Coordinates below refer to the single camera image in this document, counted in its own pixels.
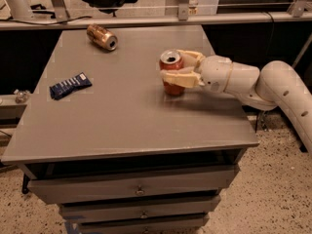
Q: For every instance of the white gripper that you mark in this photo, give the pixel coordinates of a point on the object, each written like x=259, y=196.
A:
x=214, y=72

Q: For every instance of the middle grey drawer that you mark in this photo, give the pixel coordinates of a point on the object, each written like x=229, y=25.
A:
x=140, y=209

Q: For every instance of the grey drawer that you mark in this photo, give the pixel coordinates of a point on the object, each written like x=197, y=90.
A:
x=144, y=226
x=120, y=186
x=140, y=209

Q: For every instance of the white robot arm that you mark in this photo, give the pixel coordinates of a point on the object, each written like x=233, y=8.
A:
x=275, y=85

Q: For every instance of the top grey drawer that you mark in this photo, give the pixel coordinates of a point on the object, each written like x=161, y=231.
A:
x=120, y=186

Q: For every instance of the grey drawer cabinet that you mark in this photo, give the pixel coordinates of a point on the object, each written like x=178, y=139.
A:
x=125, y=122

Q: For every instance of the gold soda can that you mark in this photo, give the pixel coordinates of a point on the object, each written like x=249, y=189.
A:
x=102, y=37

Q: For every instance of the blue snack bag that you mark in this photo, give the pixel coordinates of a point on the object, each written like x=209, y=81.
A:
x=66, y=87

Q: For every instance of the red coke can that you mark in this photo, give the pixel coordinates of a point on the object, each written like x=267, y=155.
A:
x=171, y=60

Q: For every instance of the grey metal railing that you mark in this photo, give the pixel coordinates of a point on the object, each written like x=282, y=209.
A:
x=21, y=15

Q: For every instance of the bottom grey drawer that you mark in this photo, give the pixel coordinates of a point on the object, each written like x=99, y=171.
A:
x=144, y=226

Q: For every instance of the small clear crumpled object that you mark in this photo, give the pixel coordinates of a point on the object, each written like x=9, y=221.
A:
x=22, y=96

